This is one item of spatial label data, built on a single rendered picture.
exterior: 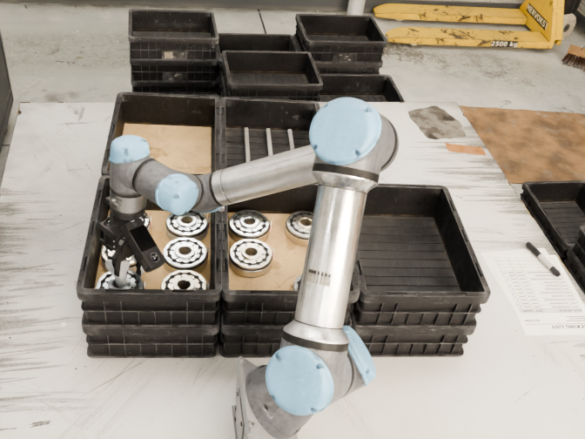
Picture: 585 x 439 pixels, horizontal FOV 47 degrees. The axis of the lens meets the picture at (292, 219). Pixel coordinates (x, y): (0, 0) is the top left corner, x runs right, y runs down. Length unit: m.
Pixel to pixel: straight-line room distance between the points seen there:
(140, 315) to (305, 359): 0.50
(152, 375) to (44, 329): 0.29
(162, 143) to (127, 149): 0.68
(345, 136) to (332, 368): 0.38
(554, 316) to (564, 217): 1.17
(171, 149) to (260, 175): 0.69
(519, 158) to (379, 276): 2.27
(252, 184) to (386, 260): 0.50
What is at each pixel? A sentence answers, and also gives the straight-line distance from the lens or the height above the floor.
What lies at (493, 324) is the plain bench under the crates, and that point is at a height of 0.70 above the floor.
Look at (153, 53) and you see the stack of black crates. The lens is 3.16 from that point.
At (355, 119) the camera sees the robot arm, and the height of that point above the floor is 1.40.
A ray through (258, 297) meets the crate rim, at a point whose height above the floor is 0.92.
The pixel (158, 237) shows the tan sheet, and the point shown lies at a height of 0.83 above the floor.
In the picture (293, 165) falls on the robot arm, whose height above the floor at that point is 1.21.
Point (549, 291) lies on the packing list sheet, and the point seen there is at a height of 0.70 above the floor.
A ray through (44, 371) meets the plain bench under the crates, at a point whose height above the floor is 0.70.
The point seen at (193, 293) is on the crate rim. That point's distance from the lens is 1.42.
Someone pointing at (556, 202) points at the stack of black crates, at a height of 0.27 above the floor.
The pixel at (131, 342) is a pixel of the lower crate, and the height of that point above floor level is 0.76.
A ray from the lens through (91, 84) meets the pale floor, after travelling 3.97.
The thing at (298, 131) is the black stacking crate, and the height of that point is 0.83.
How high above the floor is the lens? 1.98
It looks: 41 degrees down
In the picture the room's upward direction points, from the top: 8 degrees clockwise
